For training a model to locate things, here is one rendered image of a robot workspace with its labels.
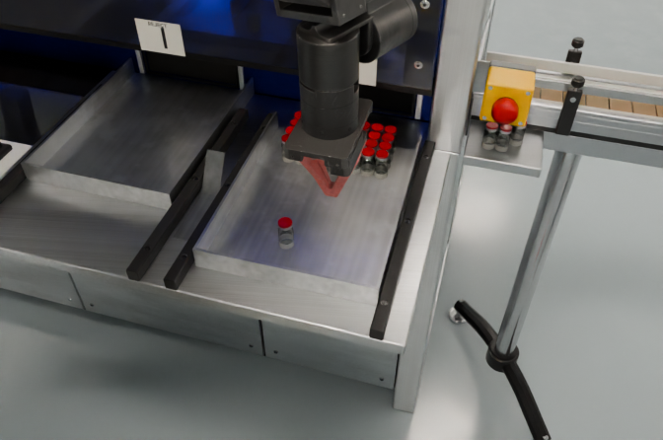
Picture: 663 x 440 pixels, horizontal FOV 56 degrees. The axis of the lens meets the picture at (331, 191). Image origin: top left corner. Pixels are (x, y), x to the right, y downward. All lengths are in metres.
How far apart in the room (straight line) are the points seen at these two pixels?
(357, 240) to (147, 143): 0.42
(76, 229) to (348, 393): 1.01
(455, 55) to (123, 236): 0.56
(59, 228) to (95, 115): 0.29
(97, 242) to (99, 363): 1.00
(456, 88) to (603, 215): 1.47
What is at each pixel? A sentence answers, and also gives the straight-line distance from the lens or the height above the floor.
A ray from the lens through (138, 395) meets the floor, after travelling 1.85.
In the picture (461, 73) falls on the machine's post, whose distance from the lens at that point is 0.99.
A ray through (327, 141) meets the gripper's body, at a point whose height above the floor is 1.17.
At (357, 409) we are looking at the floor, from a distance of 1.76.
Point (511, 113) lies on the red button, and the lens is 0.98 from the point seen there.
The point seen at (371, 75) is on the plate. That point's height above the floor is 1.01.
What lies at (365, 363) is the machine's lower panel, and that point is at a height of 0.18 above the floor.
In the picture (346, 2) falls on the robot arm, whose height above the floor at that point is 1.31.
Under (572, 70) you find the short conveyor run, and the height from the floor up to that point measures 0.96.
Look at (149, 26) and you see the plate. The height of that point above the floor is 1.04.
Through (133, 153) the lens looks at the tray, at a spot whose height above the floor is 0.88.
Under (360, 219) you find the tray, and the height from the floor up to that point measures 0.88.
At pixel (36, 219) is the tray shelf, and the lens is 1.04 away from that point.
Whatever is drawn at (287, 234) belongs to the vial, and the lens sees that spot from 0.88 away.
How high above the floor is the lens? 1.54
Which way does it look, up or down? 42 degrees down
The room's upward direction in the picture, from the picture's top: straight up
